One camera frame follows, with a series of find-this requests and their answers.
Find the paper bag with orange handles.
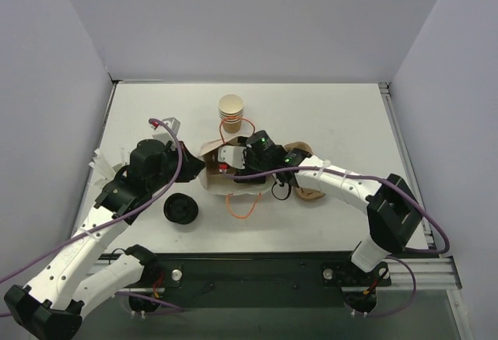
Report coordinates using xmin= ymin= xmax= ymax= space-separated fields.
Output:
xmin=198 ymin=117 xmax=273 ymax=219

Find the stack of brown paper cups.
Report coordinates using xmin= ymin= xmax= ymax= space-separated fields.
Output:
xmin=218 ymin=94 xmax=244 ymax=134

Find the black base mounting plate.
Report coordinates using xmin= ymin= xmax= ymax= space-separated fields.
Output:
xmin=129 ymin=251 xmax=391 ymax=309

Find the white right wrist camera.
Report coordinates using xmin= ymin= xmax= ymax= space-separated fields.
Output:
xmin=217 ymin=145 xmax=246 ymax=170

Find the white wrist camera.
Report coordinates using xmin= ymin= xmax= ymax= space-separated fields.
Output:
xmin=149 ymin=117 xmax=181 ymax=144
xmin=217 ymin=145 xmax=246 ymax=170

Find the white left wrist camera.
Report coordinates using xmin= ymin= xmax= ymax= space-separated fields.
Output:
xmin=149 ymin=117 xmax=181 ymax=144

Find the stack of black cup lids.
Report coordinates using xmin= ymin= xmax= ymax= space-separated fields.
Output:
xmin=163 ymin=193 xmax=199 ymax=225

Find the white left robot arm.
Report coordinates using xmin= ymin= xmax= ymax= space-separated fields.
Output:
xmin=4 ymin=139 xmax=205 ymax=339

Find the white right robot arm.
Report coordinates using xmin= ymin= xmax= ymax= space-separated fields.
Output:
xmin=235 ymin=130 xmax=423 ymax=284

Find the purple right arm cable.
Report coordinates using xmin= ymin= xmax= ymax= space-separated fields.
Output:
xmin=272 ymin=166 xmax=452 ymax=317

